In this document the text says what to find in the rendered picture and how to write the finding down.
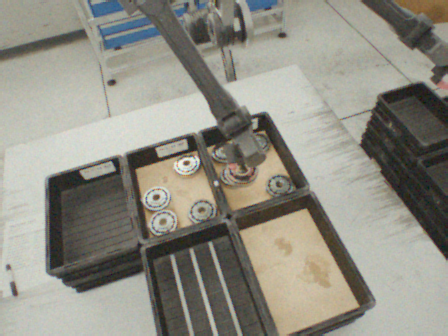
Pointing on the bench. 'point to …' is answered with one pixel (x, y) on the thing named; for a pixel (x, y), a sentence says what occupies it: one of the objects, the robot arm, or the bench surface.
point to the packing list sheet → (24, 254)
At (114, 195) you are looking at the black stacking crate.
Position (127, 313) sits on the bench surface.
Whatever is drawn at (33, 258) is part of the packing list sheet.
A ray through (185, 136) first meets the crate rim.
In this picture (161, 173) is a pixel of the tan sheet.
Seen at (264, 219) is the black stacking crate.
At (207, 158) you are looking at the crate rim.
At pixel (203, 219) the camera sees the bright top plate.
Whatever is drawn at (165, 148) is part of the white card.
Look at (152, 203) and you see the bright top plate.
